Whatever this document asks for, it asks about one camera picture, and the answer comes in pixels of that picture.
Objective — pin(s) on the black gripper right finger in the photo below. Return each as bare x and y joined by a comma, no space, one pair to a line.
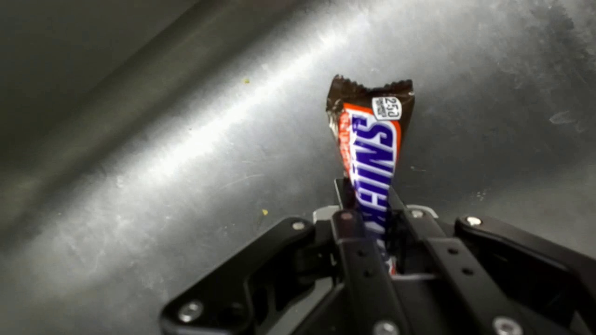
472,271

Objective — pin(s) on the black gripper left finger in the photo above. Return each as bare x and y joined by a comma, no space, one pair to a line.
249,271

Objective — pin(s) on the brown Snickers candy bar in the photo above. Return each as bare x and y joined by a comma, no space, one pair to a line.
373,148

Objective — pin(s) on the stainless steel double sink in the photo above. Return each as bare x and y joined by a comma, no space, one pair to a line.
187,135

